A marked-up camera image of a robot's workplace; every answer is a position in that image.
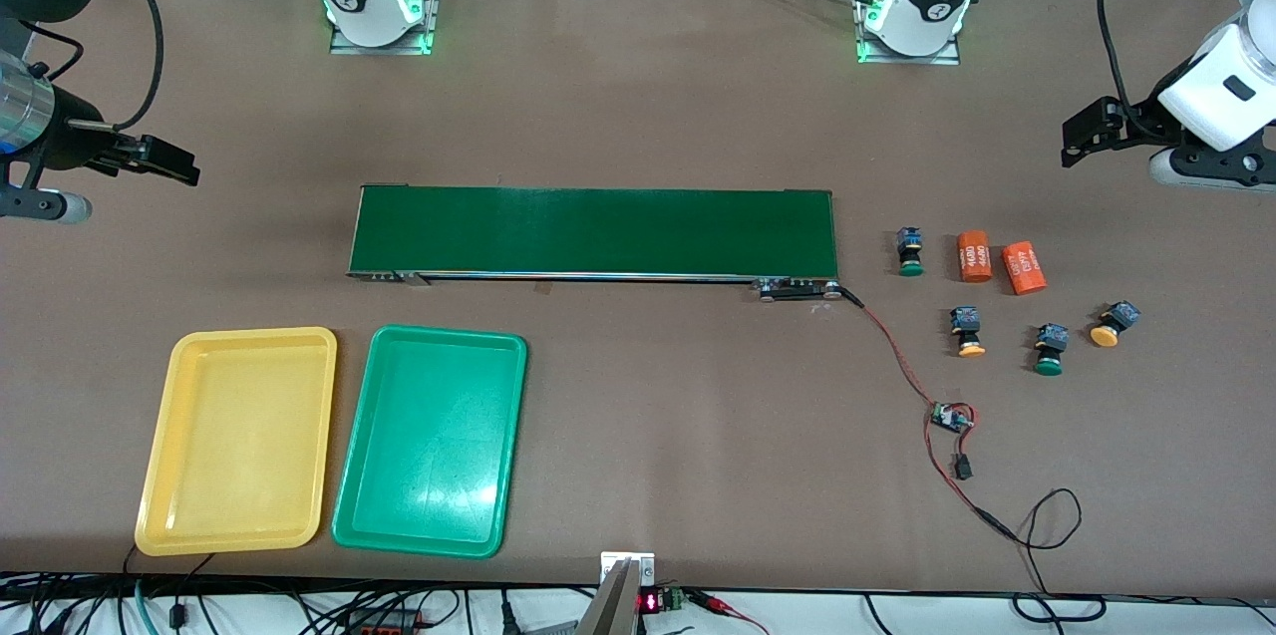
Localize orange cylinder with 4680 print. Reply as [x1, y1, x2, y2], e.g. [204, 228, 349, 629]
[957, 230, 994, 283]
[1001, 239, 1048, 296]

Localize yellow mushroom push button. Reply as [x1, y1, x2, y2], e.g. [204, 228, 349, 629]
[1089, 301, 1141, 349]
[949, 306, 988, 358]

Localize yellow plastic tray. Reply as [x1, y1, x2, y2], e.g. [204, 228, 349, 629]
[135, 326, 338, 556]

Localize green plastic tray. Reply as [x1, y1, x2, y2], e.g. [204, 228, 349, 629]
[331, 324, 528, 559]

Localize green conveyor belt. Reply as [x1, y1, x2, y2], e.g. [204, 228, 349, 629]
[346, 184, 843, 302]

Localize black power strip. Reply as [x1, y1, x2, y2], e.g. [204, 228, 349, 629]
[344, 608, 420, 635]

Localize red clip leads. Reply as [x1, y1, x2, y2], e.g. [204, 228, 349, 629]
[688, 590, 771, 635]

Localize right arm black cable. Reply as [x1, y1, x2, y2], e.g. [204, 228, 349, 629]
[85, 0, 165, 133]

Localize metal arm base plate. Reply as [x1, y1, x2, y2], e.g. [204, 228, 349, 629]
[855, 0, 963, 66]
[329, 0, 445, 55]

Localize red black twisted wire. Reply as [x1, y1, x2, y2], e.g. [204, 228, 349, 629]
[837, 286, 1020, 544]

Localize black looped cable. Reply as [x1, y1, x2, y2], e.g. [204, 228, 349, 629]
[997, 488, 1108, 624]

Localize silver camera mount bracket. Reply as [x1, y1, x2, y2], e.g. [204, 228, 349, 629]
[578, 551, 656, 635]

